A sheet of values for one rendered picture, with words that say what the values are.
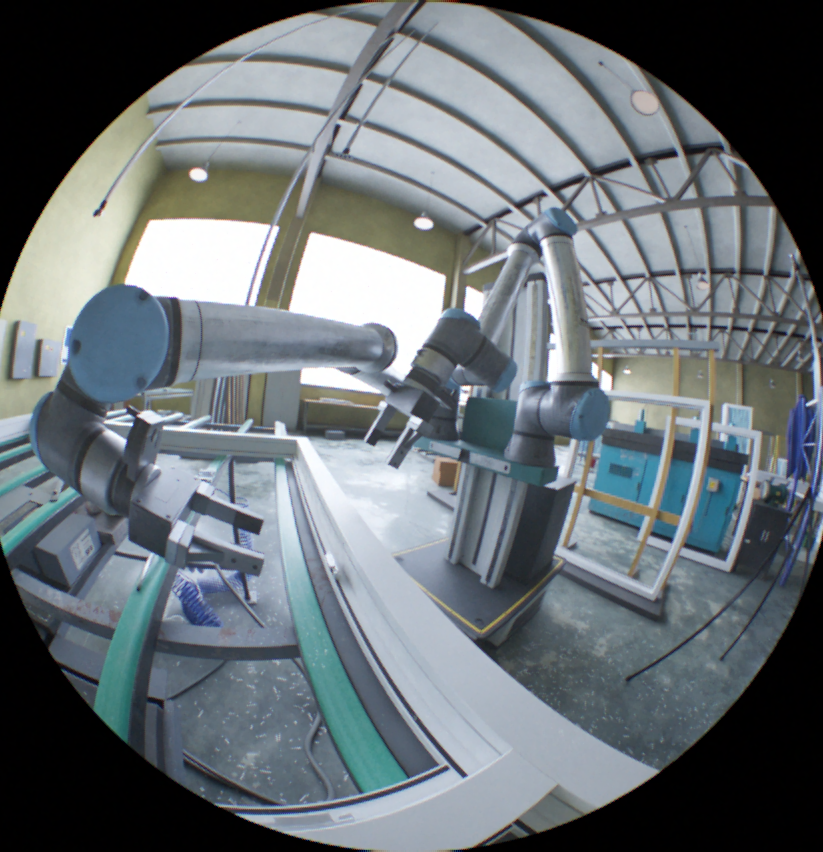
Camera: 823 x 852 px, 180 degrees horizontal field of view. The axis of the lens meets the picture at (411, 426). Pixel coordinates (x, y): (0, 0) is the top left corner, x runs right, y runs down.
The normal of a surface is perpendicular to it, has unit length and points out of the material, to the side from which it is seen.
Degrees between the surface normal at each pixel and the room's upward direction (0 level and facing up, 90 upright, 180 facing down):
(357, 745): 0
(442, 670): 0
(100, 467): 62
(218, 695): 0
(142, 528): 90
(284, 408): 90
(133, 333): 91
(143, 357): 91
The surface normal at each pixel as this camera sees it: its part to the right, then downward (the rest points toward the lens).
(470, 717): -0.86, -0.07
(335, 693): 0.13, -0.99
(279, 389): 0.48, 0.14
